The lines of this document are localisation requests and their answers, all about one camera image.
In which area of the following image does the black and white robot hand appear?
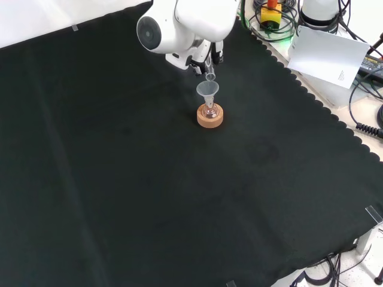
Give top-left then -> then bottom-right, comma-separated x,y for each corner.
190,39 -> 225,78

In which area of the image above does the clear glass graduated cylinder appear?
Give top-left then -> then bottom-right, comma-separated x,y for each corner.
204,56 -> 217,82

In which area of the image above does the small glass round-bottom flask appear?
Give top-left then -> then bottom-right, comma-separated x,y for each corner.
201,99 -> 218,119

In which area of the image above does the clear plastic funnel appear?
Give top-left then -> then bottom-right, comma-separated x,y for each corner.
196,80 -> 220,105

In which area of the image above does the yellow emergency stop button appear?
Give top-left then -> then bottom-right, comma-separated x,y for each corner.
259,0 -> 283,31

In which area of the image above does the pale board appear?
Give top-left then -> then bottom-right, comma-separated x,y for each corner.
287,25 -> 372,90

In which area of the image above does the black power adapter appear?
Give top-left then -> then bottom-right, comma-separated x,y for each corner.
357,54 -> 383,81

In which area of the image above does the black bench cloth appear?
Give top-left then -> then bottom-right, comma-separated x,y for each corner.
0,0 -> 383,287

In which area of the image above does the cork ring stand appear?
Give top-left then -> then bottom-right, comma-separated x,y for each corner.
196,102 -> 225,129

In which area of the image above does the black coiled cable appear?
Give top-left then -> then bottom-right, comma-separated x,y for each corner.
348,70 -> 383,138

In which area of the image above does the black floor cable bundle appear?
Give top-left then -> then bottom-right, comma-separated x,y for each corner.
289,252 -> 383,287

